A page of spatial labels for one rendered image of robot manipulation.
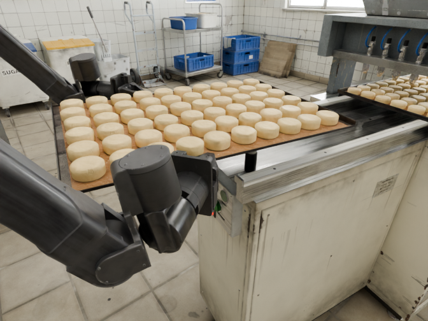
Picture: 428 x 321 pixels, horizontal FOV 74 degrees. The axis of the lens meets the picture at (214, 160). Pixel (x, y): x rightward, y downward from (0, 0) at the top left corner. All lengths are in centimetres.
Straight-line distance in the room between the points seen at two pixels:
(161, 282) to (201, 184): 120
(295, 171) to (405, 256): 78
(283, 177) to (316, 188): 13
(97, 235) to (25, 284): 150
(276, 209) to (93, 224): 49
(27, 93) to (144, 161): 378
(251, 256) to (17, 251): 150
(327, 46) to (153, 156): 113
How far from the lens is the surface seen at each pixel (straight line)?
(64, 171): 51
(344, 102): 125
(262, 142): 56
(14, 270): 191
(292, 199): 74
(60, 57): 404
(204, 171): 40
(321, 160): 76
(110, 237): 33
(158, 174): 31
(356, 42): 138
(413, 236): 132
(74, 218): 32
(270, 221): 74
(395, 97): 127
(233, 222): 74
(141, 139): 53
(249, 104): 71
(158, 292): 155
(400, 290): 149
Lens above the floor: 125
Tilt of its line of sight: 30 degrees down
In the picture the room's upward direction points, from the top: straight up
